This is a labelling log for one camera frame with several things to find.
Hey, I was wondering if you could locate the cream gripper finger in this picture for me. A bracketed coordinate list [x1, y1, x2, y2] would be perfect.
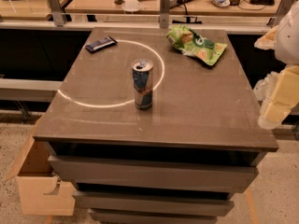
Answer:
[254, 26, 278, 50]
[258, 64, 299, 130]

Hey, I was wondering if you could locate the metal bracket post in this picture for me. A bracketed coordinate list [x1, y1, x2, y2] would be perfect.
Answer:
[267, 0, 296, 27]
[159, 0, 170, 29]
[47, 0, 66, 27]

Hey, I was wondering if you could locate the right metal bracket post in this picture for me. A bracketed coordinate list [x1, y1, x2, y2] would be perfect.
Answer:
[267, 0, 296, 27]

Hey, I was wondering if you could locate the red bull can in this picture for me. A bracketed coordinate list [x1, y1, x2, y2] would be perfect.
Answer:
[132, 59, 153, 110]

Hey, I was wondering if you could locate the cardboard box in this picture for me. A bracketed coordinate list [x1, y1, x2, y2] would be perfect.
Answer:
[5, 120, 75, 216]

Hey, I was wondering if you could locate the middle metal bracket post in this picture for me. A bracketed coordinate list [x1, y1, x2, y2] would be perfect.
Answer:
[159, 0, 170, 29]

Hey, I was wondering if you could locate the grey drawer cabinet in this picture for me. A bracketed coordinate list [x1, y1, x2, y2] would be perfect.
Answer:
[34, 28, 278, 224]

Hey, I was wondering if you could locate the left metal bracket post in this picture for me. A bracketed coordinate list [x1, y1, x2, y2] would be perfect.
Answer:
[47, 0, 66, 27]

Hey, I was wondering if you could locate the clear plastic lid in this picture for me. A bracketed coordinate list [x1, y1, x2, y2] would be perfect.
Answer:
[121, 0, 142, 12]

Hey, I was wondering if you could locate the left hand sanitizer bottle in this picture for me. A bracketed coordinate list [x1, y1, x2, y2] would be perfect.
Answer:
[253, 72, 278, 101]

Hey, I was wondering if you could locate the dark wrapped candy bar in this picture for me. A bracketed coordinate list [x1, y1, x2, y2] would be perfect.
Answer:
[85, 36, 118, 53]

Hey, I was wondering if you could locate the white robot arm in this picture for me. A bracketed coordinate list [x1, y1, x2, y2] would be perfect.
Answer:
[254, 1, 299, 130]

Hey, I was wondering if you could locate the green chip bag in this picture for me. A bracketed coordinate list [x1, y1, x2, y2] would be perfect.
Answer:
[166, 25, 227, 66]

